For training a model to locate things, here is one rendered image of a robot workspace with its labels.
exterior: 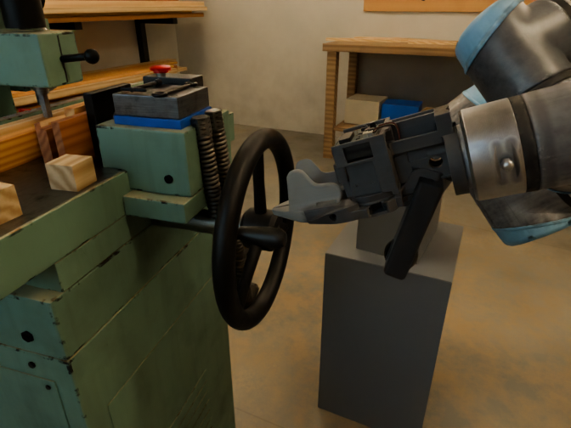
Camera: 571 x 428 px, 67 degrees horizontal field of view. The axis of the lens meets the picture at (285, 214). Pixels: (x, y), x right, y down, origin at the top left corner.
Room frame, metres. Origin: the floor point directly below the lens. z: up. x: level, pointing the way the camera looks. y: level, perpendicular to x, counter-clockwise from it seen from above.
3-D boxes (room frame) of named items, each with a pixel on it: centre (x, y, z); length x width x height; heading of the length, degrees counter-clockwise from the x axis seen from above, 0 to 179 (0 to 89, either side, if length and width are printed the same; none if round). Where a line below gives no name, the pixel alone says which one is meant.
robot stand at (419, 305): (0.98, -0.30, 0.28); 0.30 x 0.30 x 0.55; 65
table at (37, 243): (0.64, 0.25, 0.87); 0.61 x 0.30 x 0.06; 163
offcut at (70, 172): (0.50, 0.26, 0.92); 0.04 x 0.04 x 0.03; 77
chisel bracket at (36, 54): (0.66, 0.38, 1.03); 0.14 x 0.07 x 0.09; 73
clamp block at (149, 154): (0.61, 0.17, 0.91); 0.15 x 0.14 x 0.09; 163
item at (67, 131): (0.67, 0.26, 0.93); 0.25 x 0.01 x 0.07; 163
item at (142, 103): (0.62, 0.17, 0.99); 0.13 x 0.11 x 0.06; 163
